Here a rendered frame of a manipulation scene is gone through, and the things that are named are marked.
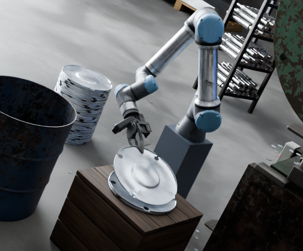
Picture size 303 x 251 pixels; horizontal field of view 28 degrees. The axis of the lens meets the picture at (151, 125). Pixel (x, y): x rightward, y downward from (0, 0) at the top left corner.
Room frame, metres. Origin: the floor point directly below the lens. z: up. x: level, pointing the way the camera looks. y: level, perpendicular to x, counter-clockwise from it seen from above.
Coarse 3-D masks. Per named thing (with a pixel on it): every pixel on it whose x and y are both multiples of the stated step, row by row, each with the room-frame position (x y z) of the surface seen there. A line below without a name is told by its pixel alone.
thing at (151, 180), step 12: (132, 156) 2.25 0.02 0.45; (144, 156) 2.29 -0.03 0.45; (120, 168) 2.15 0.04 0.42; (132, 168) 2.19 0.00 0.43; (144, 168) 2.22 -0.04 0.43; (156, 168) 2.27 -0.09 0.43; (168, 168) 2.32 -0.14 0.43; (120, 180) 2.10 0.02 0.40; (132, 180) 2.14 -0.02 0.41; (144, 180) 2.17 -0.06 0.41; (156, 180) 2.21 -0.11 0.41; (168, 180) 2.26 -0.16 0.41; (144, 192) 2.12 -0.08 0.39; (156, 192) 2.16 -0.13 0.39; (156, 204) 2.10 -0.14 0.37
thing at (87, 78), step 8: (72, 72) 3.14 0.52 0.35; (80, 72) 3.17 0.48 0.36; (88, 72) 3.24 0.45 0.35; (96, 72) 3.29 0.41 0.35; (72, 80) 3.01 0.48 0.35; (80, 80) 3.07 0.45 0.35; (88, 80) 3.11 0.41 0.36; (96, 80) 3.16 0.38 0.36; (104, 80) 3.23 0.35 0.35; (88, 88) 3.01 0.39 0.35; (96, 88) 3.06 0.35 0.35; (104, 88) 3.11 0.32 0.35
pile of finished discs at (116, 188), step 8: (112, 176) 2.18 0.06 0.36; (112, 184) 2.12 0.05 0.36; (120, 184) 2.15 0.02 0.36; (120, 192) 2.09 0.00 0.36; (168, 192) 2.26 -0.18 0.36; (128, 200) 2.06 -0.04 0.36; (136, 200) 2.08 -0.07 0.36; (136, 208) 2.04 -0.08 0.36; (144, 208) 2.07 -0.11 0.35; (152, 208) 2.08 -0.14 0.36; (160, 208) 2.11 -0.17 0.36; (168, 208) 2.13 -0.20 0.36
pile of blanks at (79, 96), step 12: (60, 84) 3.05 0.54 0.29; (72, 84) 3.01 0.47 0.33; (72, 96) 3.00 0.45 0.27; (84, 96) 3.01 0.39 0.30; (96, 96) 3.04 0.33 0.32; (84, 108) 3.02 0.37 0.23; (96, 108) 3.07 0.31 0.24; (84, 120) 3.03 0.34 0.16; (96, 120) 3.10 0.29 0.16; (72, 132) 3.01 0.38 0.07; (84, 132) 3.05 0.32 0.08; (72, 144) 3.02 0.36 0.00; (84, 144) 3.08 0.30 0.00
